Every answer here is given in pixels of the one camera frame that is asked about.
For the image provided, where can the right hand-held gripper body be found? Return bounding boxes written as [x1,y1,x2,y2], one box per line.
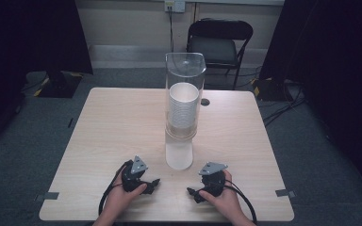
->
[198,161,229,198]

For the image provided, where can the grey tape strip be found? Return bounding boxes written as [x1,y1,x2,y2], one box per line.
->
[274,188,297,199]
[35,190,60,202]

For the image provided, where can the stack of white paper cups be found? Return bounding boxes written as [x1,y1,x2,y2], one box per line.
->
[168,81,200,130]

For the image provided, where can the black folding chair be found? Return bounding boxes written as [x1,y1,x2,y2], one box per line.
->
[186,18,255,91]

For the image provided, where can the black wall socket cable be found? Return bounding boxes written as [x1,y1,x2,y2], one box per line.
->
[168,6,175,54]

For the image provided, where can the black stand base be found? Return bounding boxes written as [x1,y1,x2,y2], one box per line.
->
[252,76,294,102]
[37,70,84,99]

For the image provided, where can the white wall socket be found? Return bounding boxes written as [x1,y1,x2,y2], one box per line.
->
[164,0,187,14]

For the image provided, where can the black floor cables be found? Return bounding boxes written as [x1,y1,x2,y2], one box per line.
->
[261,82,307,127]

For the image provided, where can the person's left hand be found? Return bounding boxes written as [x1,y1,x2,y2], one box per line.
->
[103,167,148,220]

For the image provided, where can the person's right hand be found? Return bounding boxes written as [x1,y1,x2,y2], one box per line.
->
[198,169,245,221]

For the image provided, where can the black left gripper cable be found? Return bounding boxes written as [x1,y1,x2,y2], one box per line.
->
[97,159,134,217]

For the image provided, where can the clear plastic cup dispenser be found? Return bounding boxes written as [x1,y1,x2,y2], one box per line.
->
[164,52,207,171]

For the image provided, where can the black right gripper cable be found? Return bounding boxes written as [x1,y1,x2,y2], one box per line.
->
[215,178,258,226]

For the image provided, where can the black curtain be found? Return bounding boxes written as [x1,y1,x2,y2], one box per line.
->
[0,0,94,158]
[258,0,362,202]

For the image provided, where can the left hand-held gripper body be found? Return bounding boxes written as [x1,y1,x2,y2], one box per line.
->
[121,155,152,193]

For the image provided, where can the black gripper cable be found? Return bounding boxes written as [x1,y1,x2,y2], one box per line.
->
[97,159,134,217]
[215,178,258,226]

